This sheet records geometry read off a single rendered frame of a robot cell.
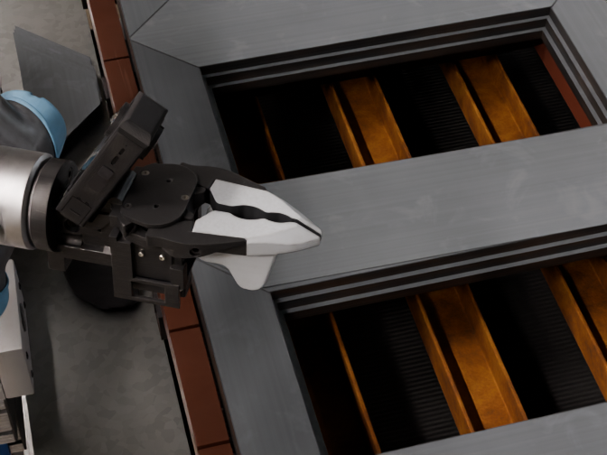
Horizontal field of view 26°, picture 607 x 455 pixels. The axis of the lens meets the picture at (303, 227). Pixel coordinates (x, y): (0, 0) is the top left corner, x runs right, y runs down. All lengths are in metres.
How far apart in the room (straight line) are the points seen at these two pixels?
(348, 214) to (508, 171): 0.24
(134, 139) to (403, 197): 0.92
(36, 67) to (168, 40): 0.30
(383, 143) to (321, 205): 0.37
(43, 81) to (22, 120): 1.03
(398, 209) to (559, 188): 0.23
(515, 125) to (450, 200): 0.41
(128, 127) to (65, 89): 1.28
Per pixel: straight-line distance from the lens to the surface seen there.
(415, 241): 1.74
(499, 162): 1.85
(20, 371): 1.53
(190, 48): 2.02
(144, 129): 0.91
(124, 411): 1.81
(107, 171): 0.94
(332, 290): 1.70
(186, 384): 1.65
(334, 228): 1.75
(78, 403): 1.83
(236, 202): 0.97
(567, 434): 1.58
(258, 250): 0.95
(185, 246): 0.94
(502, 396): 1.82
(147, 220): 0.95
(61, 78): 2.21
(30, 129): 1.18
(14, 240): 1.01
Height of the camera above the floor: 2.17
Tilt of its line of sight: 48 degrees down
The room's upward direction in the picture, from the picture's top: straight up
